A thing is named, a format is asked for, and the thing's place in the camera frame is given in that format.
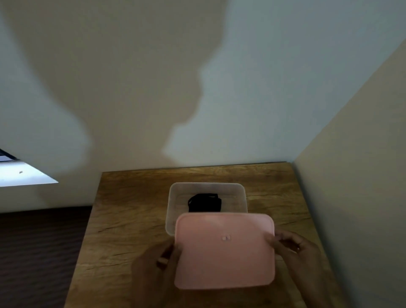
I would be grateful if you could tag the person's left hand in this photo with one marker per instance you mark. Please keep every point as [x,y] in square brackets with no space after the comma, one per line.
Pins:
[149,269]

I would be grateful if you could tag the pink plastic container lid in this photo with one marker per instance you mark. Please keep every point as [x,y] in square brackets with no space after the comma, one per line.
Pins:
[223,250]

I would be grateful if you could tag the wooden table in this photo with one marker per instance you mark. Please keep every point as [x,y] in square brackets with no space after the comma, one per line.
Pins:
[127,238]

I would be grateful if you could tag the black cloth item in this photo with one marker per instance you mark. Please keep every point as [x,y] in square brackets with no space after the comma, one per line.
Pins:
[204,203]

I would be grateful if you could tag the person's left thumb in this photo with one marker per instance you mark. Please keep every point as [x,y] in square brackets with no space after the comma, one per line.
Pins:
[168,257]

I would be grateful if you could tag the person's right thumb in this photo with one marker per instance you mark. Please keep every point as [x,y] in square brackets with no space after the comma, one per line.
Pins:
[280,247]

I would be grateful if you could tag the white window sill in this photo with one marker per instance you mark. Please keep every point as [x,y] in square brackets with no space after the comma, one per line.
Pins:
[22,173]

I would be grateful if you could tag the person's right forearm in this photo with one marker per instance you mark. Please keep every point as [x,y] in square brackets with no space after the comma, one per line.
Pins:
[317,292]

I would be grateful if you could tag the clear plastic container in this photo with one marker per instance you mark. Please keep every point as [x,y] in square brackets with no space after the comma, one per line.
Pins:
[206,203]

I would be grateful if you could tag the person's right hand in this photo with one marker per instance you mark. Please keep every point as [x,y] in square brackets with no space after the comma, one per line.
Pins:
[303,253]

